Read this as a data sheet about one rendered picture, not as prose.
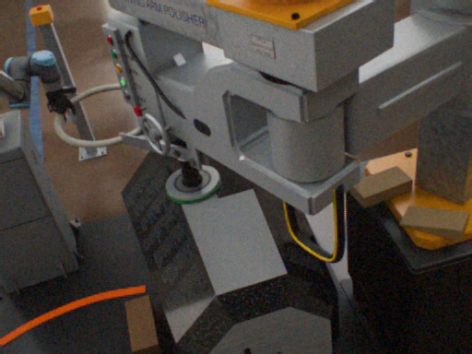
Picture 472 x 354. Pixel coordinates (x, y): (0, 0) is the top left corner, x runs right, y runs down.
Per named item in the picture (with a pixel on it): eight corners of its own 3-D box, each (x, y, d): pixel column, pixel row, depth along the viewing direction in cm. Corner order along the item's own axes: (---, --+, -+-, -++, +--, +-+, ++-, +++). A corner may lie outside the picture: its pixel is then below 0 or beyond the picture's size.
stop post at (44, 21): (105, 140, 405) (55, -1, 340) (106, 155, 389) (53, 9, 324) (79, 147, 403) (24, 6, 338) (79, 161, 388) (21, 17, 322)
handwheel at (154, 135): (194, 149, 178) (184, 111, 169) (170, 163, 174) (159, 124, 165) (169, 135, 188) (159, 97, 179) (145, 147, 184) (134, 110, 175)
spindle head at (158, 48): (248, 138, 184) (228, 12, 157) (197, 169, 174) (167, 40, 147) (187, 106, 207) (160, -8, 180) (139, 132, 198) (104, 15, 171)
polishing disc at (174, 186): (230, 175, 211) (230, 173, 211) (194, 206, 199) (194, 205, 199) (191, 160, 223) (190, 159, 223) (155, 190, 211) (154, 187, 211)
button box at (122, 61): (143, 105, 185) (120, 27, 168) (136, 109, 184) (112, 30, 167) (131, 99, 191) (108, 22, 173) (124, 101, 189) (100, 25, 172)
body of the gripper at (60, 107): (50, 114, 252) (41, 92, 244) (59, 104, 257) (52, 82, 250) (64, 115, 249) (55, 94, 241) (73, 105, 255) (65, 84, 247)
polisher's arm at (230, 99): (363, 211, 153) (362, 52, 123) (307, 255, 142) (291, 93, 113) (206, 126, 201) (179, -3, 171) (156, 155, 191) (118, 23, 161)
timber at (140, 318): (131, 317, 266) (124, 301, 258) (155, 310, 267) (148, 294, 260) (138, 367, 242) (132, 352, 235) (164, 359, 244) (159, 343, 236)
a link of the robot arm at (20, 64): (2, 79, 234) (29, 77, 233) (3, 53, 236) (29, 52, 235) (13, 86, 244) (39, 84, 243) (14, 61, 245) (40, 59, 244)
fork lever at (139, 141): (242, 145, 186) (238, 132, 184) (199, 171, 177) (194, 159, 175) (152, 127, 241) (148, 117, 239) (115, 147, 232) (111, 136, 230)
